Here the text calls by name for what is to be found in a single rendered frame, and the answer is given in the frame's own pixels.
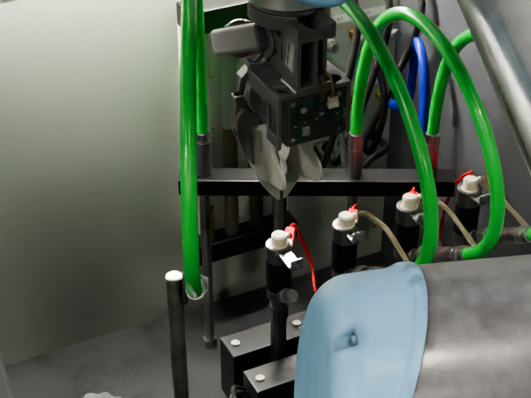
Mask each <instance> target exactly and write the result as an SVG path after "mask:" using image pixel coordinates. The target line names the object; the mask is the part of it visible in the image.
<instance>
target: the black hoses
mask: <svg viewBox="0 0 531 398"><path fill-rule="evenodd" d="M385 3H386V10H388V9H390V8H393V7H394V5H393V0H385ZM425 8H426V1H425V0H418V11H419V12H421V13H422V14H424V15H425ZM392 27H393V22H392V23H391V24H389V25H388V27H387V28H386V29H385V30H384V32H383V35H382V38H383V40H384V42H385V43H386V45H387V46H388V43H389V40H390V34H391V31H392ZM360 33H361V32H360V30H359V29H358V28H357V27H356V25H355V24H354V27H353V37H352V47H351V51H350V55H349V60H348V66H347V70H346V74H345V76H346V77H347V78H348V79H350V80H352V76H353V73H354V69H355V65H356V58H357V54H358V50H359V45H360ZM419 34H420V29H418V28H417V27H416V26H415V25H414V28H413V30H412V34H411V36H410V38H409V41H408V44H407V46H406V48H405V51H404V53H403V55H402V56H401V60H400V62H399V63H398V65H397V67H398V69H399V70H400V73H401V74H402V72H403V70H404V68H405V65H406V63H407V61H408V60H409V57H410V54H411V53H412V39H413V38H414V37H415V36H419ZM373 59H374V63H375V64H374V66H373V68H372V71H371V75H370V77H369V79H368V82H367V89H366V95H365V102H364V109H363V112H364V111H365V109H366V106H367V103H368V100H369V98H370V96H371V92H372V89H373V87H374V85H375V82H376V79H377V78H378V86H379V91H380V97H381V101H380V104H379V106H378V108H377V110H376V112H375V114H374V116H373V118H372V120H371V122H370V124H369V126H368V128H367V130H366V132H365V133H364V135H363V152H364V154H366V155H367V156H369V157H368V158H367V159H366V160H365V161H364V162H363V163H362V169H367V168H368V167H369V166H370V165H371V164H372V163H373V162H374V161H375V160H377V159H378V158H379V157H381V156H383V155H385V154H386V153H387V152H388V151H389V148H390V147H389V145H388V144H387V142H386V141H384V140H383V139H382V133H383V130H384V127H385V124H386V118H387V113H388V101H389V99H390V97H391V95H392V90H391V88H390V85H389V84H388V87H387V88H386V80H385V76H384V72H383V71H382V68H381V66H380V65H379V63H378V60H377V58H376V57H375V55H373ZM377 124H378V126H377ZM376 126H377V129H375V127H376ZM337 135H338V141H337V146H338V147H339V149H340V153H339V155H338V157H337V158H336V156H335V153H334V150H333V147H334V143H335V140H336V138H337ZM369 139H370V140H373V141H372V143H371V147H370V148H368V146H367V142H368V141H369ZM378 145H381V146H382V148H381V149H380V150H378V151H377V152H375V150H376V148H377V147H378ZM347 146H348V135H347V137H345V132H344V130H343V133H339V134H336V135H333V136H330V137H329V140H328V141H326V142H324V143H323V144H322V151H323V152H324V155H323V157H322V161H321V165H322V168H325V167H326V165H327V164H328V161H329V160H330V162H331V163H332V165H334V166H336V167H338V166H339V165H340V164H341V166H342V168H347V155H348V149H347Z"/></svg>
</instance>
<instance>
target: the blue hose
mask: <svg viewBox="0 0 531 398"><path fill-rule="evenodd" d="M418 66H419V73H420V111H419V121H420V125H421V128H422V130H423V133H424V138H425V132H426V131H427V125H428V118H429V101H430V77H429V66H428V60H427V52H426V49H425V46H424V42H423V40H422V39H421V38H420V37H419V36H415V37H414V38H413V39H412V53H411V54H410V57H409V68H408V76H407V84H406V87H407V89H408V91H409V95H410V96H411V99H412V101H413V99H414V95H415V90H416V77H417V70H418ZM388 106H389V107H390V108H391V109H392V110H393V111H399V108H398V105H397V102H396V100H395V99H392V100H391V101H390V102H389V103H388Z"/></svg>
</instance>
